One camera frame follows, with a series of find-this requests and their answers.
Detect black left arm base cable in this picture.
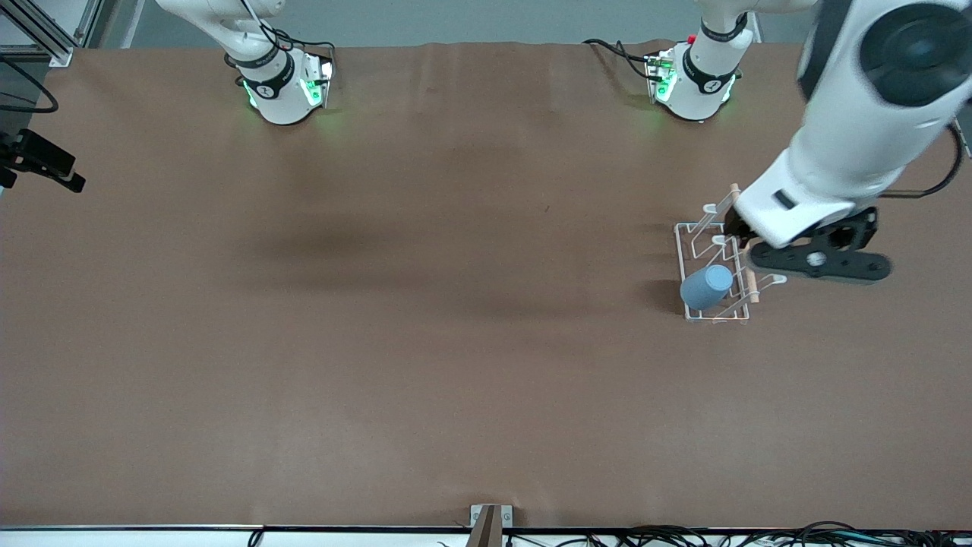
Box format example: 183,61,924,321
583,38,663,81

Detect black right arm base cable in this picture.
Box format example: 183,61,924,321
272,27,336,65

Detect black left arm wrist cable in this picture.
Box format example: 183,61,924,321
881,122,967,201

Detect black cable bundle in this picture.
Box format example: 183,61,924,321
437,521,972,547

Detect brown table cover sheet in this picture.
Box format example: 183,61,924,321
0,42,972,530

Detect black arm base cable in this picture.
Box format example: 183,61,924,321
583,38,663,81
272,27,336,65

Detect black arm wrist cable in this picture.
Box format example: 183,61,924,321
0,55,60,115
881,122,967,201

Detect aluminium frame profile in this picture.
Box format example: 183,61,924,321
0,0,103,68

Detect white wire cup holder rack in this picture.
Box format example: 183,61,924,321
674,182,788,325

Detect blue plastic cup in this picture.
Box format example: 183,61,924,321
680,264,735,311

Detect black right arm wrist cable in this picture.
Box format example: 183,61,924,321
0,55,60,115

